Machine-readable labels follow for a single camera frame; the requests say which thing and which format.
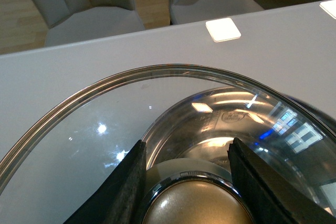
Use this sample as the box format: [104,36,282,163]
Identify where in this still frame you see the glass pot lid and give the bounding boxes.
[1,65,335,223]

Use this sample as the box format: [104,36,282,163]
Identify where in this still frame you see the stainless steel pot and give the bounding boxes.
[143,87,335,214]

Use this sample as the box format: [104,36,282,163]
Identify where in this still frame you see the left beige upholstered chair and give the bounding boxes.
[32,0,145,47]

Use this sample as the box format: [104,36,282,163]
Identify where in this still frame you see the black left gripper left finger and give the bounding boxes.
[65,140,146,223]

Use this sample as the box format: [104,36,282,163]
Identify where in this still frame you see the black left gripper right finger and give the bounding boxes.
[228,138,335,223]

